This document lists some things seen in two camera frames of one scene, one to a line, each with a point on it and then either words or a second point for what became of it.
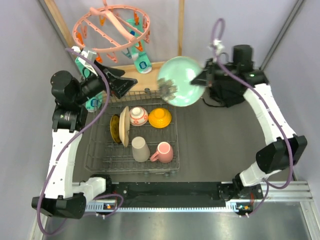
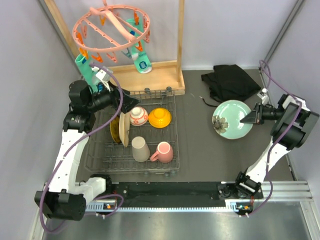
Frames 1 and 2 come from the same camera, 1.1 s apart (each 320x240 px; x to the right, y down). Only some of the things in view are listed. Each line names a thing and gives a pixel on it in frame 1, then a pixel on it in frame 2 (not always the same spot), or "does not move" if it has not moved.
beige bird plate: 124,126 does not move
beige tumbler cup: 140,151 does not move
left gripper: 119,85 -> 128,102
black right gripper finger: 202,79 -> 255,116
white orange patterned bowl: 138,116 does not move
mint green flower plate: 174,75 -> 226,117
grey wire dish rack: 138,134 does not move
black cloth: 226,93 does not move
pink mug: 165,153 does not move
